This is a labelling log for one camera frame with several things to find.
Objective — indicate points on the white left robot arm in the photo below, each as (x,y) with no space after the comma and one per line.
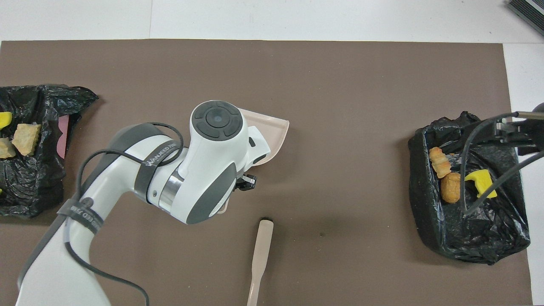
(204,170)

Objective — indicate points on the brown table mat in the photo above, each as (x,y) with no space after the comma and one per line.
(340,76)

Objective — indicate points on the black bag lined bin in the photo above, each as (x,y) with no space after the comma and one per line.
(480,229)

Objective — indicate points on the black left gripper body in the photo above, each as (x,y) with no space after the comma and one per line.
(246,182)

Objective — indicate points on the ridged pastry piece toy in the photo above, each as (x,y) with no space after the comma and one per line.
(440,162)

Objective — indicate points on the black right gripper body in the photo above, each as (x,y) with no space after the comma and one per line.
(531,136)

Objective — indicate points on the pale dumpling toy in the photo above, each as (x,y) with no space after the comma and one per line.
(26,138)

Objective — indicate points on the grey ribbed device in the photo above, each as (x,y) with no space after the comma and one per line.
(529,12)

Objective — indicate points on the brown bread roll toy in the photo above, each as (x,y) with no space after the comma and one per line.
(451,188)

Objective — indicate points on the striped croissant toy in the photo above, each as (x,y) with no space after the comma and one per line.
(6,148)

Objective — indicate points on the black bag over pink bin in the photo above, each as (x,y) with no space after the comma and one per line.
(29,182)

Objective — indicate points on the beige hand brush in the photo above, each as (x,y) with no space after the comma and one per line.
(261,246)

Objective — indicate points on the beige plastic dustpan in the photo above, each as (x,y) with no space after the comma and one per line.
(272,127)

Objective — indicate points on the small yellow sponge piece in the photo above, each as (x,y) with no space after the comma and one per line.
(4,120)

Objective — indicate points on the notched yellow sponge piece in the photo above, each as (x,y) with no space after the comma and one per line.
(482,182)

